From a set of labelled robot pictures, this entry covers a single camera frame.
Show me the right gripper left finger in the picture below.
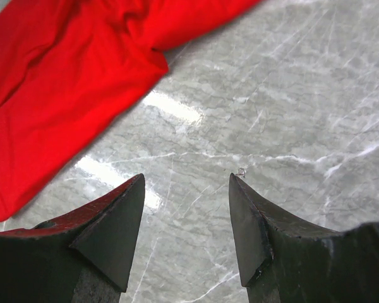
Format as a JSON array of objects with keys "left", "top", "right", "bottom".
[{"left": 0, "top": 174, "right": 145, "bottom": 302}]

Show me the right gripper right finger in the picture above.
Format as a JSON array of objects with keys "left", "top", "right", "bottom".
[{"left": 229, "top": 175, "right": 379, "bottom": 302}]

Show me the red t shirt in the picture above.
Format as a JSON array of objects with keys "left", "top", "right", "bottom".
[{"left": 0, "top": 1, "right": 255, "bottom": 222}]

